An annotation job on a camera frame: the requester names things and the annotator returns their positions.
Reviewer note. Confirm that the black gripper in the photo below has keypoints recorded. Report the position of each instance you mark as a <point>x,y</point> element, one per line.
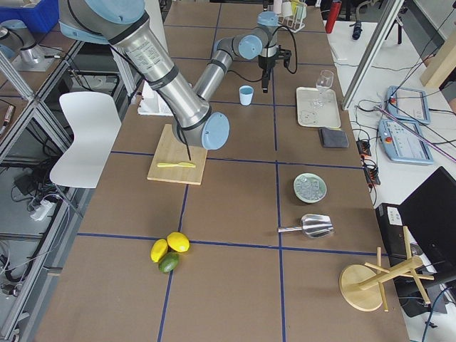
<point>266,63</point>

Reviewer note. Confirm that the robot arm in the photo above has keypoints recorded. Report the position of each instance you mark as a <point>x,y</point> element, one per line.
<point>260,43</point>
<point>126,25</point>

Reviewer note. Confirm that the light blue cup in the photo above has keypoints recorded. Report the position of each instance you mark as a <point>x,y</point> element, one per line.
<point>246,93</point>

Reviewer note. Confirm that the white plastic cup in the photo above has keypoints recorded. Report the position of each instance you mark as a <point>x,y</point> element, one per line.
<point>286,9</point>

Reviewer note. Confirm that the green plastic cup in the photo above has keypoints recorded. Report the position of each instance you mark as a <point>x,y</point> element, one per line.
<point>300,13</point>

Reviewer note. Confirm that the whole yellow lemon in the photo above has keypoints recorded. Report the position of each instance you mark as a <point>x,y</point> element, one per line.
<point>178,242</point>
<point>158,250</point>

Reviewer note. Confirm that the cream bear tray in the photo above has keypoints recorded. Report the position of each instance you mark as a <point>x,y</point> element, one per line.
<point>315,116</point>

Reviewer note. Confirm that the clear wine glass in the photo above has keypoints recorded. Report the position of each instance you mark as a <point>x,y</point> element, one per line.
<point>323,83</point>

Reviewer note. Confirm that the grey folded cloth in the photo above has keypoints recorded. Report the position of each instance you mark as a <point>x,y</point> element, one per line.
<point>331,138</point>

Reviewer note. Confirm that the red cylinder bottle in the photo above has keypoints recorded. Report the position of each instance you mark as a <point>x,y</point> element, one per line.
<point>333,15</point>

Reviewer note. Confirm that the green bowl of ice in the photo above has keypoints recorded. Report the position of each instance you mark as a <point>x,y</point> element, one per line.
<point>309,188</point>

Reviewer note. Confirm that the wooden cutting board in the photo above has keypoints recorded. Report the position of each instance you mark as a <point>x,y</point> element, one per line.
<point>169,149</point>

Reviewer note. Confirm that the yellow plastic knife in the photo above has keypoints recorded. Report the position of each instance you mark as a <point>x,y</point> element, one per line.
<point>176,164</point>

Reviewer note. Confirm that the blue teach pendant far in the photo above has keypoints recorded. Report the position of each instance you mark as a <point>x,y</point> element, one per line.
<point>408,104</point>

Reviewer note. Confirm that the blue teach pendant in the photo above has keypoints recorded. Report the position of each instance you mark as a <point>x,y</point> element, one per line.
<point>408,104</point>
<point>406,140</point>

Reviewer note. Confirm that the blue teach pendant near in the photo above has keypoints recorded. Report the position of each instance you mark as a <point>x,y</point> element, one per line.
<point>406,140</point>

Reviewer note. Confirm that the steel ice scoop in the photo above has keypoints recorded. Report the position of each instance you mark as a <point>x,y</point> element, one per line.
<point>312,225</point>

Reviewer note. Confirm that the white plastic chair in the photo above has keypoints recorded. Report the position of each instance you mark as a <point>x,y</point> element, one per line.
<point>94,120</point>

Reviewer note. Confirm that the green lime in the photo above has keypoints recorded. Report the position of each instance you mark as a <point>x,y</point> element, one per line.
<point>169,262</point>

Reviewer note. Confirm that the black monitor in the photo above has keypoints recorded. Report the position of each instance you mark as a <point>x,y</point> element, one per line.
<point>429,214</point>

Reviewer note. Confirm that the wooden mug tree stand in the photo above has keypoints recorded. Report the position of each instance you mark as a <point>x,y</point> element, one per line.
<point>362,287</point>

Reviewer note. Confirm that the white wire cup rack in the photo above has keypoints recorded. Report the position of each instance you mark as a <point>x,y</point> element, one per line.
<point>289,22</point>

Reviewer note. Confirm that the aluminium frame post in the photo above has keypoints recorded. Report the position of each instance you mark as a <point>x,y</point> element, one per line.
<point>391,10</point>

